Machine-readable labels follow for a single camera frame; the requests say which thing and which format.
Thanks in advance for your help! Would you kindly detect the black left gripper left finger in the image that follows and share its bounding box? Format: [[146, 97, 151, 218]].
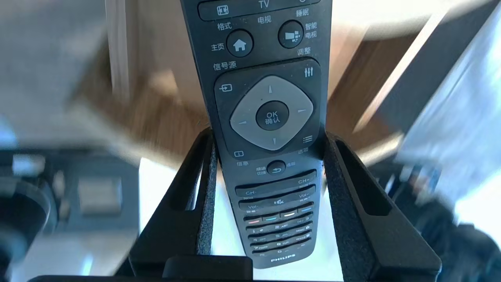
[[129, 127, 220, 278]]

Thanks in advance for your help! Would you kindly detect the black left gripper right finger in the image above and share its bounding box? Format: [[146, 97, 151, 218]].
[[323, 133, 442, 282]]

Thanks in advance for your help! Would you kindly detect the black TV remote control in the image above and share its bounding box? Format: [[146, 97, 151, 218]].
[[180, 0, 333, 269]]

